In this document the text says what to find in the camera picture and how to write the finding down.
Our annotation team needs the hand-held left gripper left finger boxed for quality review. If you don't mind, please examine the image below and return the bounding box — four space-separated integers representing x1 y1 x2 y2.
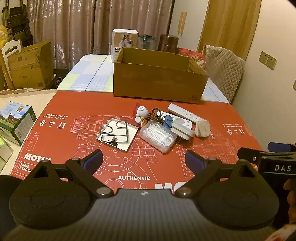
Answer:
29 149 114 198

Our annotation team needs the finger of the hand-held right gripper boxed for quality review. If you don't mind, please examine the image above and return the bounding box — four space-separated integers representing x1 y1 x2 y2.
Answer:
268 142 296 152
238 147 263 164

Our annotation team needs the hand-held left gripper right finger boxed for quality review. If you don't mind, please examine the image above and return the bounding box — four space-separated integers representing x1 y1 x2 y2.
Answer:
175 150 260 197

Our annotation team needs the small white rectangular box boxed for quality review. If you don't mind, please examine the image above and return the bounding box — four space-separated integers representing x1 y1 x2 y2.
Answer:
171 123 195 141

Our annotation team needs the white remote with round buttons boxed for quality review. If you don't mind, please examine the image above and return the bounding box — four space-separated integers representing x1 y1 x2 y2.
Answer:
159 111 193 130

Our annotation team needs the slim white remote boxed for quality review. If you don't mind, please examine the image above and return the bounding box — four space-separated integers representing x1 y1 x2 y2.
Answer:
168 103 205 124

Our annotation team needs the red white cat figurine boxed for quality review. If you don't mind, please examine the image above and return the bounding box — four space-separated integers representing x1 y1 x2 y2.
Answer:
132 102 149 126

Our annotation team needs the brown cardboard box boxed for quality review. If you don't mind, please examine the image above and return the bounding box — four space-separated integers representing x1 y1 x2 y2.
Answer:
113 47 209 103

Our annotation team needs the person's right hand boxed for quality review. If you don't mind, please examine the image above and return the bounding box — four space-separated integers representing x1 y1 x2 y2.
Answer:
283 178 296 224

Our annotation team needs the red printed mat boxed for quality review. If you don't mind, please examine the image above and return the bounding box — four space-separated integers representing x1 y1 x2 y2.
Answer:
9 90 265 193

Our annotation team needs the beige stone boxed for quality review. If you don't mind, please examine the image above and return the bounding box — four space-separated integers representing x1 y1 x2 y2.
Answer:
195 120 211 138

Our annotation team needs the clear floss pick box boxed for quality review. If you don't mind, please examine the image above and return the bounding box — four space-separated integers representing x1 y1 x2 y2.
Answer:
139 120 178 153

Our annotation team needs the blue binder clip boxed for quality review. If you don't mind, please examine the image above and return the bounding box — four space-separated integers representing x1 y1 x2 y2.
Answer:
163 113 175 130

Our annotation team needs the shallow white tray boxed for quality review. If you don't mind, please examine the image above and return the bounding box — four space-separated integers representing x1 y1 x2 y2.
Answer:
95 118 140 153

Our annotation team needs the green carton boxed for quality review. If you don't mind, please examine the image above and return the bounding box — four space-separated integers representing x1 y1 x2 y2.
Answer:
0 101 37 146

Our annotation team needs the clear plastic container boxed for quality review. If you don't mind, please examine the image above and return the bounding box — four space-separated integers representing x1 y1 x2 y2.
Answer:
0 133 15 169

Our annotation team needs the chair with quilted cover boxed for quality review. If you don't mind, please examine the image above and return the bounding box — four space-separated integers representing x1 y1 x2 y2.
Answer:
203 44 245 103

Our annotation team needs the red round tin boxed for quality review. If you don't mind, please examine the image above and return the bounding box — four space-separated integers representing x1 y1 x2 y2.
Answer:
178 47 207 70

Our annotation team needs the flattened cardboard box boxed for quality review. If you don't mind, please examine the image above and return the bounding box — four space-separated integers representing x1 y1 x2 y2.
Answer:
7 41 55 90

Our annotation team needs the copper canister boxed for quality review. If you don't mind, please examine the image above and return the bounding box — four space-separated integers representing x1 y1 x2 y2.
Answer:
158 34 179 53

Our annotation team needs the white product box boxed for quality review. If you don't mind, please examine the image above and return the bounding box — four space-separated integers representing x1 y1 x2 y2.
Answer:
111 29 139 63

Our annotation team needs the glass jar with teal lid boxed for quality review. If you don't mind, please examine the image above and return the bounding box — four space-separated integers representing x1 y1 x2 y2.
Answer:
138 34 159 50

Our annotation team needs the wooden door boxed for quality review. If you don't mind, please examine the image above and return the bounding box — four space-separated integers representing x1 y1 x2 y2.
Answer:
198 0 263 57

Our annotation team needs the beige patterned curtain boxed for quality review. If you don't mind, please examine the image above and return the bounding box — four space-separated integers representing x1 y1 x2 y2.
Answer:
26 0 175 70

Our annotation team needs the white wooden chair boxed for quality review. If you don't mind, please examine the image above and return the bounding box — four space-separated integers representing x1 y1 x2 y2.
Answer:
0 39 23 90

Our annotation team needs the yellow plastic bag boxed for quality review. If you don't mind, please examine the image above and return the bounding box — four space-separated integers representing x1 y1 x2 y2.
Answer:
0 25 11 52

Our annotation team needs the dark stacked furniture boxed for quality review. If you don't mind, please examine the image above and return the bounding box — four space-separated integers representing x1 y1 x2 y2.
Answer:
2 5 33 47

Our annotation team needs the bent metal wire holder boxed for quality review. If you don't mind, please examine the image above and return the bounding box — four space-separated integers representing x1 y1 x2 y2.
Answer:
100 120 130 142

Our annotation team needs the beige wall socket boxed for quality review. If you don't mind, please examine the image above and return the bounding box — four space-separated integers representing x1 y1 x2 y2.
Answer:
266 55 277 70
259 51 269 66

